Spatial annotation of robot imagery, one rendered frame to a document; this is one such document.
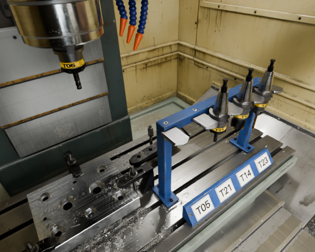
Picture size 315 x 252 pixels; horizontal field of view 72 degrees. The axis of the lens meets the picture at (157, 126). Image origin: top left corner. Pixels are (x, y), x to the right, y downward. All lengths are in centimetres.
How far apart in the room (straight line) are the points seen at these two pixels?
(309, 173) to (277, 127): 29
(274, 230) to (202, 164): 37
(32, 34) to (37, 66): 52
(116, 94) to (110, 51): 22
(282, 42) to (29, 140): 126
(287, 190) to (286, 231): 21
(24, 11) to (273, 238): 102
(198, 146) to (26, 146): 77
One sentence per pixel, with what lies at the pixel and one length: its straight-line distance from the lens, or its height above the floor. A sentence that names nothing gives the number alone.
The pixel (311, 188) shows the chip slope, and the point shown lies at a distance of 122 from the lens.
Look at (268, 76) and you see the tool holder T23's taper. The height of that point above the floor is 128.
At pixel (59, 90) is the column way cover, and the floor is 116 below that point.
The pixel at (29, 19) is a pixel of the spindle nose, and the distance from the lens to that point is 45.
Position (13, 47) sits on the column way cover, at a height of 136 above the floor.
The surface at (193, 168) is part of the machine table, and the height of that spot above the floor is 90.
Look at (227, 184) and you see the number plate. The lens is 83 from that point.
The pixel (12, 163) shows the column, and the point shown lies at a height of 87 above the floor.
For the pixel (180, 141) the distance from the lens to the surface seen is 56.
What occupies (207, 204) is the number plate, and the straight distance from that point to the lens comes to 78.
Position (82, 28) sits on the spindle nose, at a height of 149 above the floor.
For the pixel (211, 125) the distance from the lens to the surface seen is 62.
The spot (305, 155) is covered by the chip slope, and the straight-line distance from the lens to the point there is 129.
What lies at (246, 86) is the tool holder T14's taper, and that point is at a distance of 71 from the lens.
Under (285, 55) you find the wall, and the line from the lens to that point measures 129.
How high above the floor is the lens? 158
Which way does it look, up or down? 37 degrees down
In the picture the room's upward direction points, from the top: 2 degrees counter-clockwise
